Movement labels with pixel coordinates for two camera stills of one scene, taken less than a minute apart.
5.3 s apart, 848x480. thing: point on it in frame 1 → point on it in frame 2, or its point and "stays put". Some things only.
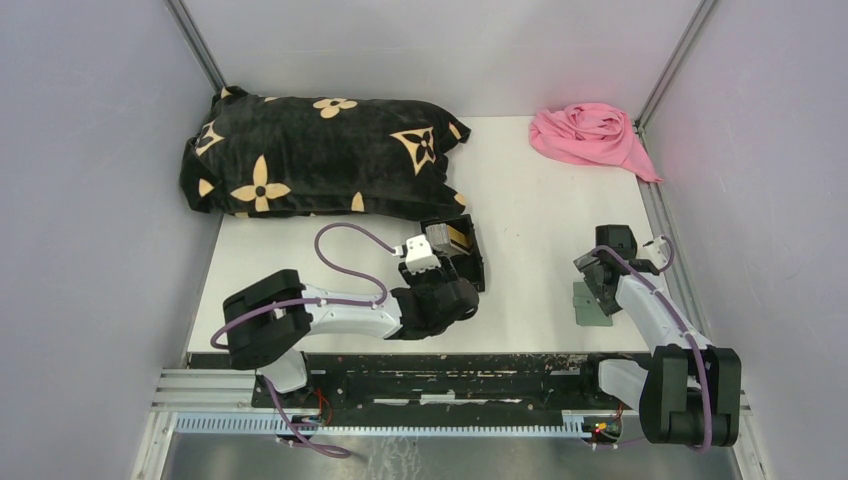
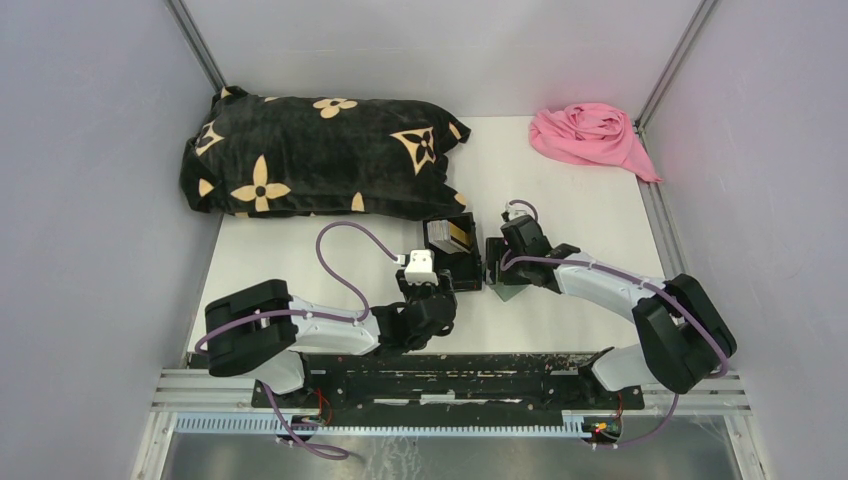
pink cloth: (590, 133) stays put
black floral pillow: (341, 157) stays put
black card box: (468, 266) stays put
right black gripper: (587, 263) → (494, 252)
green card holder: (588, 309) → (508, 291)
